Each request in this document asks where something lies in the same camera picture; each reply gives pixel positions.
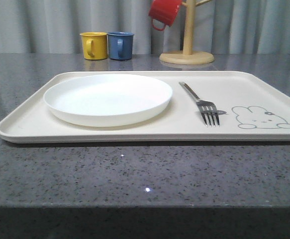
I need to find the white round plate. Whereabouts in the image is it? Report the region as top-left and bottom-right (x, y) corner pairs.
(43, 74), (173, 127)

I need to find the silver metal fork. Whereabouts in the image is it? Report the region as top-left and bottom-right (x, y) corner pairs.
(179, 82), (220, 127)

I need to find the cream rabbit serving tray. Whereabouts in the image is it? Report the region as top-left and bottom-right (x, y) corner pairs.
(0, 71), (290, 143)

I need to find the wooden mug tree stand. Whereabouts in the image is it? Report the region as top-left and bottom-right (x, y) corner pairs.
(160, 0), (214, 65)

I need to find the blue enamel mug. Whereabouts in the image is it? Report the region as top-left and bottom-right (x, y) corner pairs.
(107, 32), (134, 60)

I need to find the yellow enamel mug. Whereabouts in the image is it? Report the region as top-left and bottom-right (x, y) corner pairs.
(80, 32), (107, 60)

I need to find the red enamel mug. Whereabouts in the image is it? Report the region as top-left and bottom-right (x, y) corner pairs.
(148, 0), (182, 31)

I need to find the grey curtain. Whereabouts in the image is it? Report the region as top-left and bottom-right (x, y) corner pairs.
(0, 0), (290, 54)

